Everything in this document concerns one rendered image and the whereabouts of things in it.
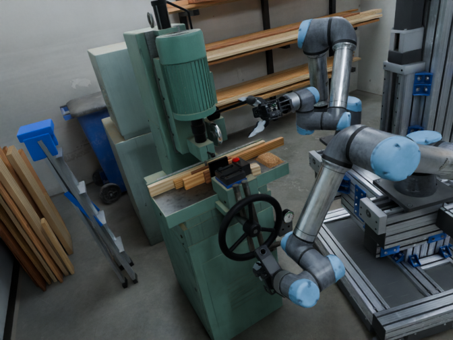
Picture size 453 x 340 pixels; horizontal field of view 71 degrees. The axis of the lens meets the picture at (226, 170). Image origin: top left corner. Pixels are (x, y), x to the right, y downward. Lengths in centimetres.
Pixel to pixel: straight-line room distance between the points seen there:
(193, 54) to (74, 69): 240
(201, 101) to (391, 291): 130
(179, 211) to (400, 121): 100
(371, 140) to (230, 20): 316
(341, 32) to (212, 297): 130
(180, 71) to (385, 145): 72
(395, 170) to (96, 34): 304
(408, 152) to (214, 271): 97
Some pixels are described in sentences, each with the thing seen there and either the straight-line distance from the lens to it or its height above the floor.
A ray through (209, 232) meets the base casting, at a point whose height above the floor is 73.
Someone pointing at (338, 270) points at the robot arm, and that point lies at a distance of 105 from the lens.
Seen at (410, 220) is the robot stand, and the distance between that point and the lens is 148.
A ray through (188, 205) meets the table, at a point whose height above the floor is 90.
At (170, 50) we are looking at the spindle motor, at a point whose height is 146.
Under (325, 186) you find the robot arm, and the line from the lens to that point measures 103.
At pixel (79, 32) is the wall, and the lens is 350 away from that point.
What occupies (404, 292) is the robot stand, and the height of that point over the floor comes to 21.
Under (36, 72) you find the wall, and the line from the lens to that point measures 352.
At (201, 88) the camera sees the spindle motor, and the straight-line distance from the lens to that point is 124.
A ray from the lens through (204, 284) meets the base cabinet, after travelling 156.
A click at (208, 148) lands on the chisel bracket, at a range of 135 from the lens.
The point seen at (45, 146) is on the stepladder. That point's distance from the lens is 187.
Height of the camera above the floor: 161
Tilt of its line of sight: 29 degrees down
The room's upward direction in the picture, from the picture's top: 10 degrees counter-clockwise
